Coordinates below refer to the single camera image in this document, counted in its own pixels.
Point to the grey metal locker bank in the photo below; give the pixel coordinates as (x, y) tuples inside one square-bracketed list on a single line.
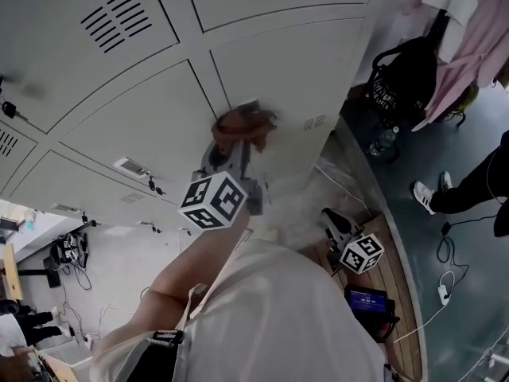
[(119, 106)]

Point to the black tote bag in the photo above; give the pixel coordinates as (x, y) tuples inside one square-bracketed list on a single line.
[(401, 82)]

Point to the grey metal locker door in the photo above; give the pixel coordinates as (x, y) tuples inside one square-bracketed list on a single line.
[(286, 66)]

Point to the clear water bottle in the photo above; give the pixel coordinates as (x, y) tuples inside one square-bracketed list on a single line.
[(383, 141)]

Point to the black screen device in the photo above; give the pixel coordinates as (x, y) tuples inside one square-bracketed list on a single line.
[(366, 301)]

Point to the white hanging garment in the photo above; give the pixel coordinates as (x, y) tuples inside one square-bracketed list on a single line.
[(457, 6)]

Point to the wooden table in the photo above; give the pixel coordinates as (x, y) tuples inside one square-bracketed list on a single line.
[(10, 273)]

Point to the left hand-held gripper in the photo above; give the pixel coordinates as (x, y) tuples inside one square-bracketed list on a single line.
[(214, 201)]

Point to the wooden plank platform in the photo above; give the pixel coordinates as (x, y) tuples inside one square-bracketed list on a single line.
[(397, 261)]

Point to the yellow-green bag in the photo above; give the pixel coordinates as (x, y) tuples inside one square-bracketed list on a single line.
[(465, 106)]

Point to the pink hanging garment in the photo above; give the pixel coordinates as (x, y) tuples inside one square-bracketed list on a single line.
[(469, 74)]

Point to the orange-brown knitted cloth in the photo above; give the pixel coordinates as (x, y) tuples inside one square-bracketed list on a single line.
[(238, 123)]

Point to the person's left forearm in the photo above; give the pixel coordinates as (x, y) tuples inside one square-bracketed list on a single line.
[(199, 257)]

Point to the person's white shirt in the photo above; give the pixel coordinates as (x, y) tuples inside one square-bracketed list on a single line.
[(278, 313)]

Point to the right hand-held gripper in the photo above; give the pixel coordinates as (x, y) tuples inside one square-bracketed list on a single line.
[(362, 253)]

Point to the black coat rack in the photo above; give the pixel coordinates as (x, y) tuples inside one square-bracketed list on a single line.
[(437, 26)]

